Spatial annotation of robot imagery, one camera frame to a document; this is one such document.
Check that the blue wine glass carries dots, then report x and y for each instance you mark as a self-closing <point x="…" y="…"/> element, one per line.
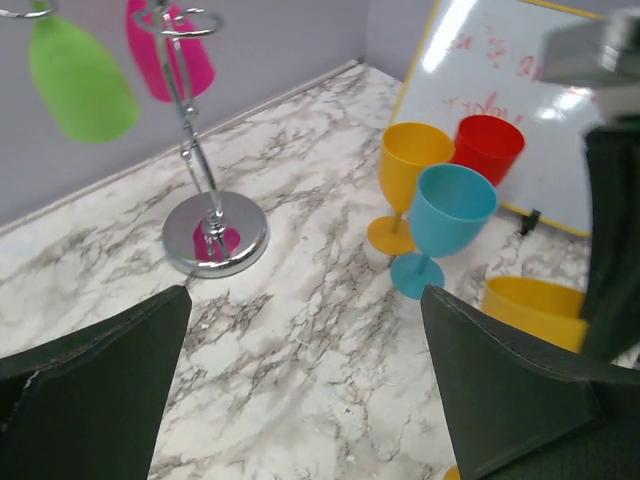
<point x="451" y="205"/>

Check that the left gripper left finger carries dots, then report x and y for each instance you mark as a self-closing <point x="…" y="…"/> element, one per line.
<point x="88" y="405"/>

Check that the chrome wine glass rack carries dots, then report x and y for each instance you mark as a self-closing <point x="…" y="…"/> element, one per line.
<point x="214" y="233"/>

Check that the orange wine glass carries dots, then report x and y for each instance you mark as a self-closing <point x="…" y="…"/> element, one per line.
<point x="535" y="312"/>

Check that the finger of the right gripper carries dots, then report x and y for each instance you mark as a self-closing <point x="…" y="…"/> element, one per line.
<point x="611" y="305"/>

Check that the yellow wine glass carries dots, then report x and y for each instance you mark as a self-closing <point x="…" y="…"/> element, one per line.
<point x="406" y="150"/>

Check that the whiteboard with yellow frame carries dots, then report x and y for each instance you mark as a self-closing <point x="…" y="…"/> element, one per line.
<point x="485" y="58"/>

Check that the green wine glass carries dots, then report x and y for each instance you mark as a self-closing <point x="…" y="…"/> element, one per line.
<point x="80" y="82"/>

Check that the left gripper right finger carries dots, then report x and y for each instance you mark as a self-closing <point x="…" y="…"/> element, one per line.
<point x="608" y="447"/>

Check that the red wine glass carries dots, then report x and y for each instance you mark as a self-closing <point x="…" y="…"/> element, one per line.
<point x="489" y="145"/>

